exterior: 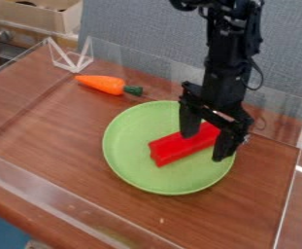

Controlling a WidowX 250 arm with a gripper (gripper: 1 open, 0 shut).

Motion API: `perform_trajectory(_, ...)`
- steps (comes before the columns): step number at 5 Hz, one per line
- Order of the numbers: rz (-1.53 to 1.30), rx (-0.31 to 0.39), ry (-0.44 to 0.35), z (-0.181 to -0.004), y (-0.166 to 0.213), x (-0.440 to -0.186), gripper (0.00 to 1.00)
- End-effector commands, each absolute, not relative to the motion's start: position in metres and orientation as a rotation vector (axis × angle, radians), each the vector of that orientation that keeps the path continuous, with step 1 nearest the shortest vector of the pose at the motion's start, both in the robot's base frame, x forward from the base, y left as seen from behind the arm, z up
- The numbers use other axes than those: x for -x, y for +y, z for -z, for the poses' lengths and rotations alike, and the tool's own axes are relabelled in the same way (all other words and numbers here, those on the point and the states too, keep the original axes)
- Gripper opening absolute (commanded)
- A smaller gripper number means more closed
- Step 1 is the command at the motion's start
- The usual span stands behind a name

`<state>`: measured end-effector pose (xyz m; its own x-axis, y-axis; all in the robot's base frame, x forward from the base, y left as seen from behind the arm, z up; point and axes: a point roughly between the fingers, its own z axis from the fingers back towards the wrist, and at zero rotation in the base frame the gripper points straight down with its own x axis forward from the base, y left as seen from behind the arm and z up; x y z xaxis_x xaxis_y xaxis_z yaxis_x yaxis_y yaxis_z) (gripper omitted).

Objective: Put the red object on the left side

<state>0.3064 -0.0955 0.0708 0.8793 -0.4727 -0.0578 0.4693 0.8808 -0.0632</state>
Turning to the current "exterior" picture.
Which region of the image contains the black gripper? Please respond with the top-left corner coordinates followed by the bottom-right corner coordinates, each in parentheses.
top-left (178, 63), bottom-right (253, 161)

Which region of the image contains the red plastic block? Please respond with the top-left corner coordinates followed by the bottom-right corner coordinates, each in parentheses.
top-left (147, 122), bottom-right (219, 167)

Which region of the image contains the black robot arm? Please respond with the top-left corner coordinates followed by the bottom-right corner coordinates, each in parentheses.
top-left (169, 0), bottom-right (265, 161)

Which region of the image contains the green round plate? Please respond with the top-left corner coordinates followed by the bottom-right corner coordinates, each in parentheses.
top-left (102, 100), bottom-right (234, 196)

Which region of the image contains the orange toy carrot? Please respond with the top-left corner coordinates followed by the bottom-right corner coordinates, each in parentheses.
top-left (75, 75), bottom-right (142, 96)

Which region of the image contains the cardboard box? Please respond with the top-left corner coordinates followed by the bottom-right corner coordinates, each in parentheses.
top-left (0, 0), bottom-right (82, 33)

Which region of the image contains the clear acrylic enclosure wall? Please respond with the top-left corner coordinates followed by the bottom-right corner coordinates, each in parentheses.
top-left (0, 42), bottom-right (302, 249)

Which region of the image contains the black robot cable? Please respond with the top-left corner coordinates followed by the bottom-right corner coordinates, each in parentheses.
top-left (241, 57), bottom-right (266, 91)

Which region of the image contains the clear acrylic corner bracket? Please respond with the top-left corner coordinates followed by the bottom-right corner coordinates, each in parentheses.
top-left (46, 38), bottom-right (93, 73)

